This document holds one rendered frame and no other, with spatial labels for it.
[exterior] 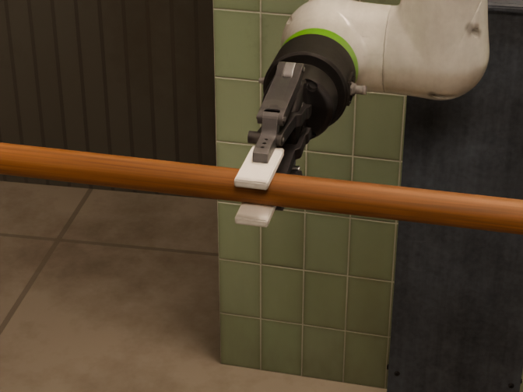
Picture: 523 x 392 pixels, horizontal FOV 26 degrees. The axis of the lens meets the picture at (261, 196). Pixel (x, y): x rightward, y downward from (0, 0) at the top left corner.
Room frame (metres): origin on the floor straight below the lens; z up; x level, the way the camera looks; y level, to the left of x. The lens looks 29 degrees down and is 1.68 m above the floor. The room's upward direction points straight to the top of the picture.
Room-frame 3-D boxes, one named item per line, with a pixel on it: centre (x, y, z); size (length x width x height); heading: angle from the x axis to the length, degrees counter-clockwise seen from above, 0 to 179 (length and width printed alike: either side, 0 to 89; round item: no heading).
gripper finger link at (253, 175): (0.90, 0.00, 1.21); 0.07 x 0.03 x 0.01; 167
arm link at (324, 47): (1.12, -0.06, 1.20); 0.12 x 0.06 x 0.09; 77
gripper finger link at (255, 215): (0.90, 0.00, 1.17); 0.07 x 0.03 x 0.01; 167
